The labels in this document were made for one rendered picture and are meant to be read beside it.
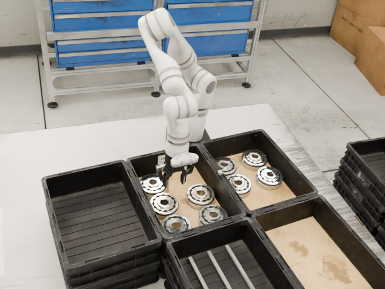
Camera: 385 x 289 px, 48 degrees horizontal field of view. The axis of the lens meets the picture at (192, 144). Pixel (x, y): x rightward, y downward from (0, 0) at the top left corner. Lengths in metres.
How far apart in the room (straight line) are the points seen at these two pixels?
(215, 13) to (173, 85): 2.21
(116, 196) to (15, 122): 1.93
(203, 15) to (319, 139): 1.30
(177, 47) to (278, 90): 2.50
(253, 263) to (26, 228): 0.83
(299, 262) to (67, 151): 1.10
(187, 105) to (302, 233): 0.64
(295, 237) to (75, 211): 0.77
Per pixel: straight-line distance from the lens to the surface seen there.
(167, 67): 1.33
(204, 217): 1.53
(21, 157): 2.03
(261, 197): 1.68
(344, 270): 1.56
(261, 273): 1.46
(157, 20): 1.42
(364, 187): 2.44
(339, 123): 3.74
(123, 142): 2.05
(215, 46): 3.60
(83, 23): 3.26
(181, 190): 1.65
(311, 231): 1.62
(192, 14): 3.41
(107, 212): 1.57
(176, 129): 1.30
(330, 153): 3.38
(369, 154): 2.66
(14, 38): 4.23
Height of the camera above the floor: 2.00
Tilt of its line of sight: 39 degrees down
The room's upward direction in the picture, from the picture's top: 7 degrees clockwise
